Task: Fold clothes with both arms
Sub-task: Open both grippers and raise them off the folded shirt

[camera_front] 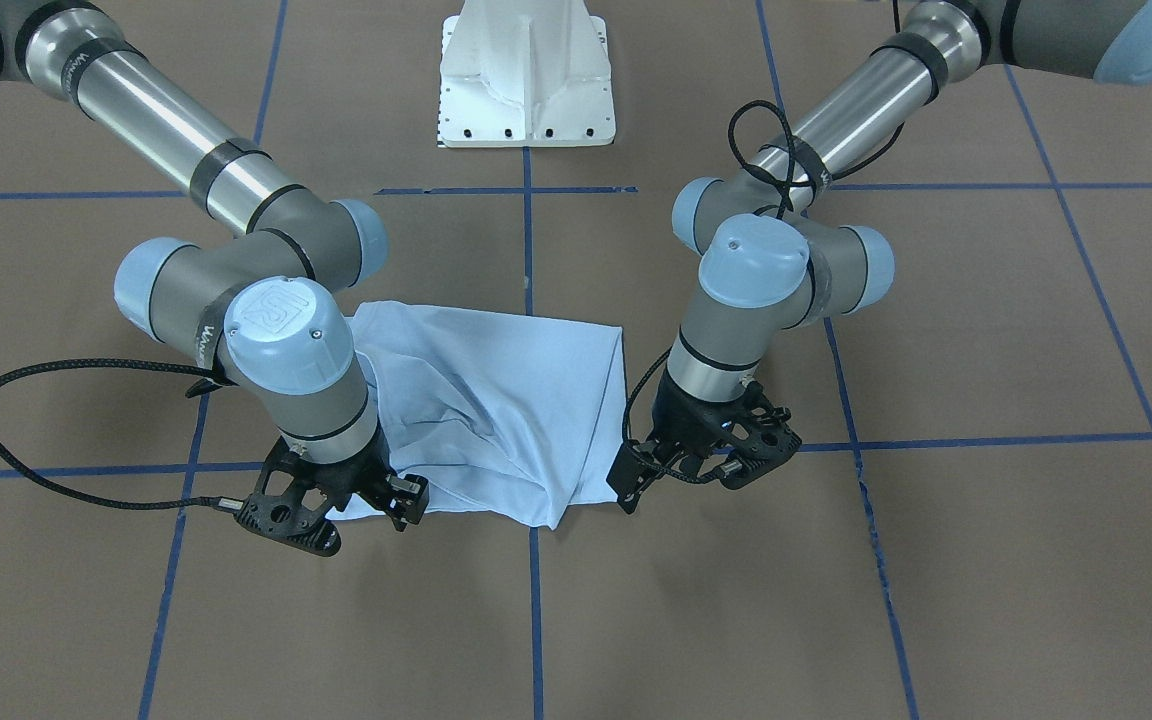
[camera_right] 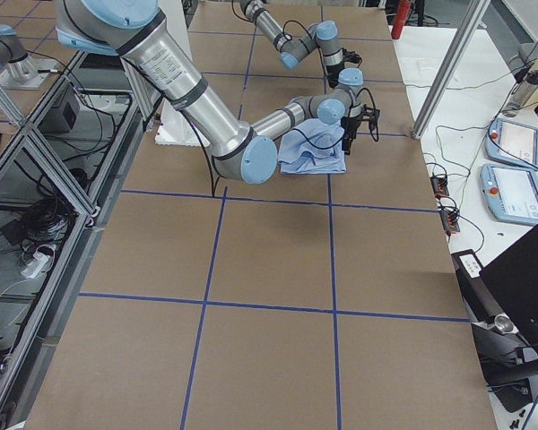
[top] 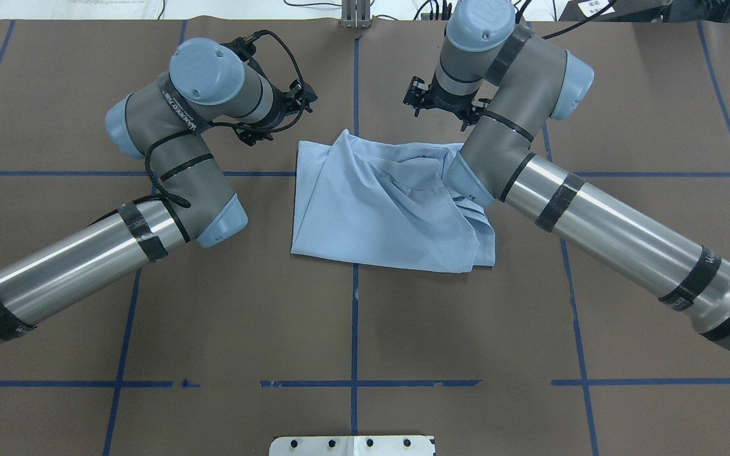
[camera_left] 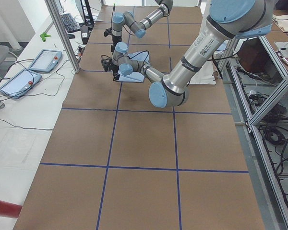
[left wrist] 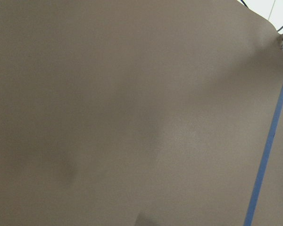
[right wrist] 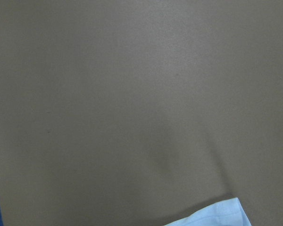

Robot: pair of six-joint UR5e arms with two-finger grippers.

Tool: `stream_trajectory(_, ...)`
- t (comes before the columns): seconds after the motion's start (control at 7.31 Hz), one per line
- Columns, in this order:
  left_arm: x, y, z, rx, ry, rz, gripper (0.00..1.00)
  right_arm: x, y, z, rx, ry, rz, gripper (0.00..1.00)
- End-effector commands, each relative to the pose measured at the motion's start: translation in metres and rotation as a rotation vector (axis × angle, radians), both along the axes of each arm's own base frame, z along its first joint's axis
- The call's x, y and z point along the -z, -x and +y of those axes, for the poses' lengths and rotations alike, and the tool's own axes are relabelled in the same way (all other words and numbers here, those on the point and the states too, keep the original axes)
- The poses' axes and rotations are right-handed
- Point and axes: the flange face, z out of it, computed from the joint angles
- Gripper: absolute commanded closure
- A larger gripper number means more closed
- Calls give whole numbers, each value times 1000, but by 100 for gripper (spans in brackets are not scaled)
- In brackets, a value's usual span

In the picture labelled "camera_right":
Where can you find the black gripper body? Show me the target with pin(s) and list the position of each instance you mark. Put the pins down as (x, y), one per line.
(349, 124)
(332, 70)

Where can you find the light blue t-shirt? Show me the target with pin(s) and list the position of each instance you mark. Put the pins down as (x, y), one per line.
(312, 147)

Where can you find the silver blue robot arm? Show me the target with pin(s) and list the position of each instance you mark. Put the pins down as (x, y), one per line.
(296, 36)
(136, 31)

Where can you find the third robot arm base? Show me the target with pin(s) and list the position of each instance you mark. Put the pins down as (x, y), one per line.
(19, 70)

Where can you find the red fire extinguisher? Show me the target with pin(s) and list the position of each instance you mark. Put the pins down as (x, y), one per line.
(400, 18)

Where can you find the orange black adapter box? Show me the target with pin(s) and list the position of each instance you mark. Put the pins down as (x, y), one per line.
(439, 185)

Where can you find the upper teach pendant tablet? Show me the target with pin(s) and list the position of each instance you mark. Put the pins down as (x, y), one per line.
(512, 143)

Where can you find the teach pendant tablet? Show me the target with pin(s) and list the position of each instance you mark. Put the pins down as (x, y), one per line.
(511, 193)
(512, 143)

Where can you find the lower teach pendant tablet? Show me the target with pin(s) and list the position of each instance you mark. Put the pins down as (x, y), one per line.
(511, 193)

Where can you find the clear water bottle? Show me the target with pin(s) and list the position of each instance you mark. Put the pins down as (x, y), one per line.
(521, 94)

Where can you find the black laptop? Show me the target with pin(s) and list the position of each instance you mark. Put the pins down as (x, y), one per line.
(502, 298)

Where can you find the aluminium frame post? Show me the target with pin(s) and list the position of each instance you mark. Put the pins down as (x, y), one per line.
(463, 36)

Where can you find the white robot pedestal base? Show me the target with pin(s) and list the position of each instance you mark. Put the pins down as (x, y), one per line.
(174, 129)

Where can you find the aluminium frame rack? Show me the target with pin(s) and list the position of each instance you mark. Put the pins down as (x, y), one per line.
(60, 170)

